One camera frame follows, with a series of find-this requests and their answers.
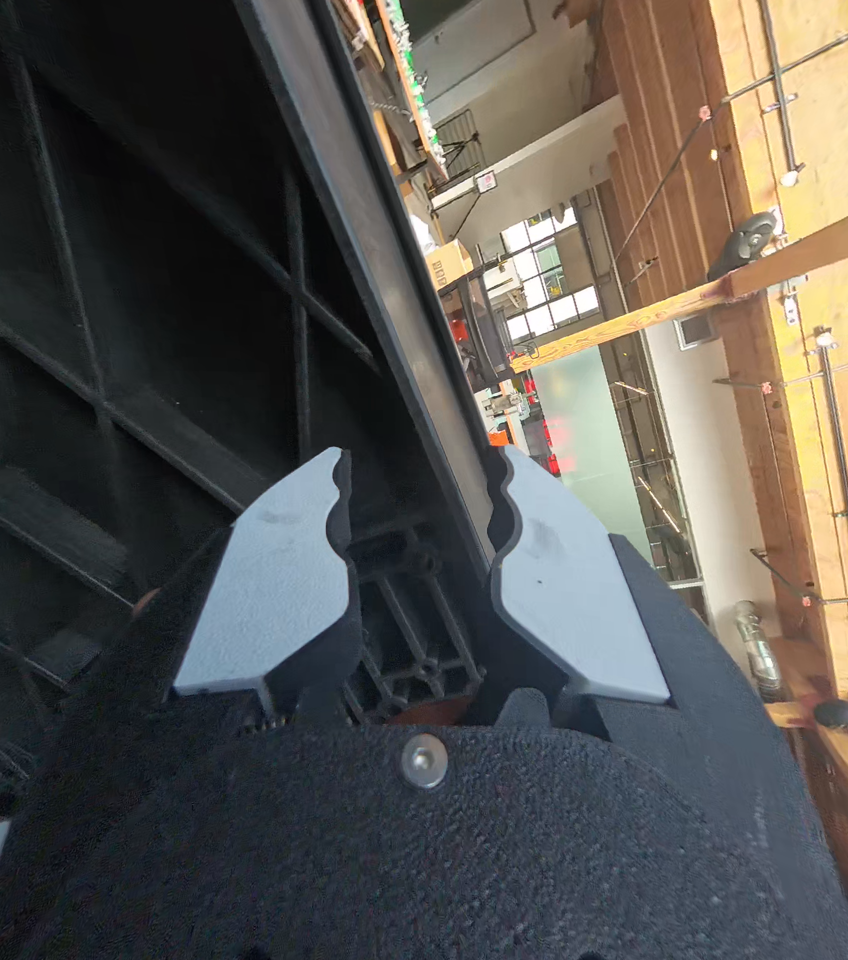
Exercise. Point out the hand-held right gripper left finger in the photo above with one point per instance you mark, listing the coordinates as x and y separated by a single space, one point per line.
274 585

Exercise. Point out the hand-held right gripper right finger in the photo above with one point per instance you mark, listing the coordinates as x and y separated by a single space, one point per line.
574 592

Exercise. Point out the black ribbed plastic tray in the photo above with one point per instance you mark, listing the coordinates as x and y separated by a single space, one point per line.
169 225

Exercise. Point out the frosted glass partition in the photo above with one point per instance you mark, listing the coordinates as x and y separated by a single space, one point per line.
596 480

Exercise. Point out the paned window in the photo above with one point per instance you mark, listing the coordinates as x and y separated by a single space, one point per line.
544 277

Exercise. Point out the cardboard box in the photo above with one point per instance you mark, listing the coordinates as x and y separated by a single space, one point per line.
448 264

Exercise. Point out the black round ceiling device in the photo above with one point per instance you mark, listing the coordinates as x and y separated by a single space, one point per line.
745 241

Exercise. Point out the wooden beam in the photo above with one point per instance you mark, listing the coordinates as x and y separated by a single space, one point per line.
806 262

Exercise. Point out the wooden shelf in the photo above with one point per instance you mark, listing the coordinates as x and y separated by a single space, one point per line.
398 82

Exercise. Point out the silver flexible duct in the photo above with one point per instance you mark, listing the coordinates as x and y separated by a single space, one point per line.
758 645

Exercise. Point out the white wall vent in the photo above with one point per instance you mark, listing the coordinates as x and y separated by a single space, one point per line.
694 331

